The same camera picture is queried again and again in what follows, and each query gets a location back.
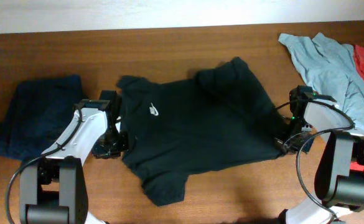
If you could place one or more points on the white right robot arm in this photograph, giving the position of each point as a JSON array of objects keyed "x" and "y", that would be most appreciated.
[{"x": 339, "y": 179}]

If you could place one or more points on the navy blue folded garment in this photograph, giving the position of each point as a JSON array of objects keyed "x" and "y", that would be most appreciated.
[{"x": 38, "y": 113}]

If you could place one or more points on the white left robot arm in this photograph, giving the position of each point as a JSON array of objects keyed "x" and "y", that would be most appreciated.
[{"x": 52, "y": 186}]

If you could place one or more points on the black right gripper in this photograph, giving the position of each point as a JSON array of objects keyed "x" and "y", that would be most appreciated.
[{"x": 303, "y": 147}]

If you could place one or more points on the dark green shirt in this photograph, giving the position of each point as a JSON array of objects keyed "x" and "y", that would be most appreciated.
[{"x": 219, "y": 118}]

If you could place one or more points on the light blue shirt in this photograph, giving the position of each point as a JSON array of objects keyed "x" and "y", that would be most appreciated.
[{"x": 329, "y": 68}]

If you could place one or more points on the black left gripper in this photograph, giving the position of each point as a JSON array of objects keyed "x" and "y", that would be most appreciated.
[{"x": 99, "y": 152}]

